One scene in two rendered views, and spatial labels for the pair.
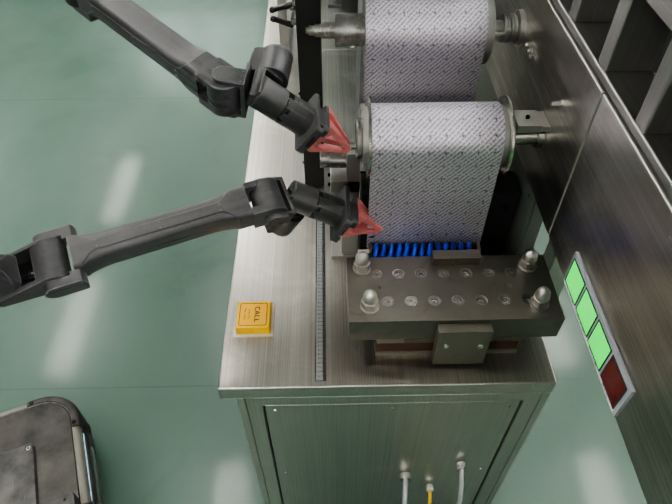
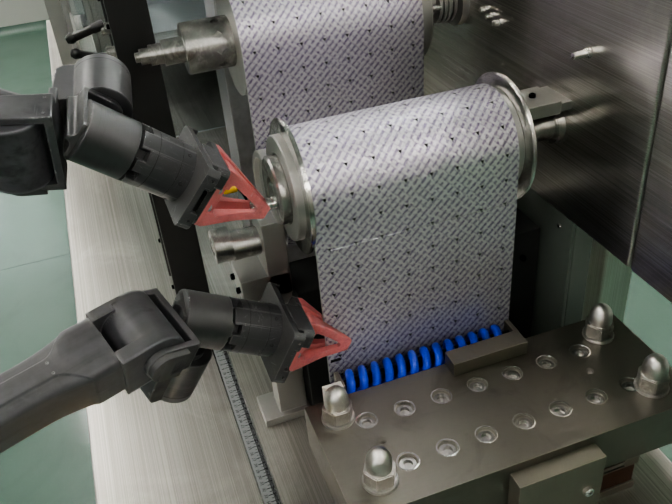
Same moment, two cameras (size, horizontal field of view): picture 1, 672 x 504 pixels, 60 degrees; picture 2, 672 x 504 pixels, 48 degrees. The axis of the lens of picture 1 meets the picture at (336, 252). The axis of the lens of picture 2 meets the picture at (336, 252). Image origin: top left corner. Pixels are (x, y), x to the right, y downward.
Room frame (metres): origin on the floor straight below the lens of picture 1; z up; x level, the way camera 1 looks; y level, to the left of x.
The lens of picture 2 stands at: (0.20, 0.09, 1.64)
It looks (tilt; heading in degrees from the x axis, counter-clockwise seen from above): 34 degrees down; 344
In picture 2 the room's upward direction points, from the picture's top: 5 degrees counter-clockwise
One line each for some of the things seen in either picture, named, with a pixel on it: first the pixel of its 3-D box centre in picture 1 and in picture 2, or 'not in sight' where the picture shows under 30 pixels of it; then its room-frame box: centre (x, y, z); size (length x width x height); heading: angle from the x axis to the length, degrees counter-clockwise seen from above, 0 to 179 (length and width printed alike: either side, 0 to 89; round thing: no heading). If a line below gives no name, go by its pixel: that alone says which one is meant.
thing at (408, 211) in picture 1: (427, 214); (420, 294); (0.83, -0.18, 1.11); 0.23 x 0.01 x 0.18; 91
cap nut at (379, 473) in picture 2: (370, 299); (379, 465); (0.66, -0.06, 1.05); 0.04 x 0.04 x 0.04
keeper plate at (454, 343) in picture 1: (461, 345); (555, 501); (0.62, -0.24, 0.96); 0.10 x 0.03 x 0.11; 91
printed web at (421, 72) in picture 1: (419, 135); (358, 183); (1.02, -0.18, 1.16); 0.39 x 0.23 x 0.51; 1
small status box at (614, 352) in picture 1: (594, 328); not in sight; (0.50, -0.39, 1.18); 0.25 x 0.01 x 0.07; 1
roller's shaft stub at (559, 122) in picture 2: (522, 135); (529, 129); (0.89, -0.35, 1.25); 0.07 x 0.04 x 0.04; 91
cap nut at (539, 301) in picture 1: (542, 296); (654, 371); (0.67, -0.38, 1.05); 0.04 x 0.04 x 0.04
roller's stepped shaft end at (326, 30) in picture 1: (320, 30); (159, 53); (1.13, 0.03, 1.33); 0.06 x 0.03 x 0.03; 91
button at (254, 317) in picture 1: (253, 317); not in sight; (0.72, 0.17, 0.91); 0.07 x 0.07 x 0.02; 1
